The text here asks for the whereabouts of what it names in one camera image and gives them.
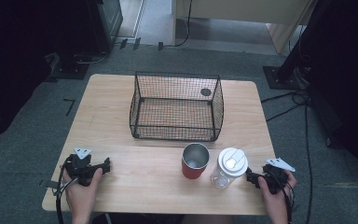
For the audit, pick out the red steel cup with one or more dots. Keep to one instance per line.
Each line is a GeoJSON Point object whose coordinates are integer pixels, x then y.
{"type": "Point", "coordinates": [192, 171]}

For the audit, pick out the beige wooden furniture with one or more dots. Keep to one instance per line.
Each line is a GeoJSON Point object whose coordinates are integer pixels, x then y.
{"type": "Point", "coordinates": [245, 11]}

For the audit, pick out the black flat stand base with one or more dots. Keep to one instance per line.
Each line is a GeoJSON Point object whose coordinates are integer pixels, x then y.
{"type": "Point", "coordinates": [70, 70]}

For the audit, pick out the grey tape strip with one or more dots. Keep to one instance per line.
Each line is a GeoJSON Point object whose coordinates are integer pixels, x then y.
{"type": "Point", "coordinates": [52, 184]}

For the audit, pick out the clear bottle with white lid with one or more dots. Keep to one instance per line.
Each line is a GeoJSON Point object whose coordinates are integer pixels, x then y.
{"type": "Point", "coordinates": [230, 163]}

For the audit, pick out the person's right hand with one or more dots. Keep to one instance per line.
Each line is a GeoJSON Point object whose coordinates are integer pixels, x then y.
{"type": "Point", "coordinates": [276, 200]}

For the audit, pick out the black metal stand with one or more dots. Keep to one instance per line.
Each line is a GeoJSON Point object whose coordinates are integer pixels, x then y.
{"type": "Point", "coordinates": [287, 74]}

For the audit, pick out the dark curtain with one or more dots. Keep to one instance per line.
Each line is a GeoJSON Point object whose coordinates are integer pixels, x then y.
{"type": "Point", "coordinates": [348, 77]}
{"type": "Point", "coordinates": [15, 62]}

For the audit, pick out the black round disc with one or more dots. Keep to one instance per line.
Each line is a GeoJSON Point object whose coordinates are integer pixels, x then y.
{"type": "Point", "coordinates": [205, 92]}

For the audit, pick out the person's left hand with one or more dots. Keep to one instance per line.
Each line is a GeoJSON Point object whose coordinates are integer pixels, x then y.
{"type": "Point", "coordinates": [81, 197]}

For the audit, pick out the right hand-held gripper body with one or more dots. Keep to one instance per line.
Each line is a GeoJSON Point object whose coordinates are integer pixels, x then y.
{"type": "Point", "coordinates": [276, 179]}

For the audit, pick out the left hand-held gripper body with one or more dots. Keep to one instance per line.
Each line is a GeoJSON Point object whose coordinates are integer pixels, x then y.
{"type": "Point", "coordinates": [80, 166]}

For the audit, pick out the black cabinet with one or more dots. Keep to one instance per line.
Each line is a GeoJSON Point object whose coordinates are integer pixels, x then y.
{"type": "Point", "coordinates": [105, 25]}

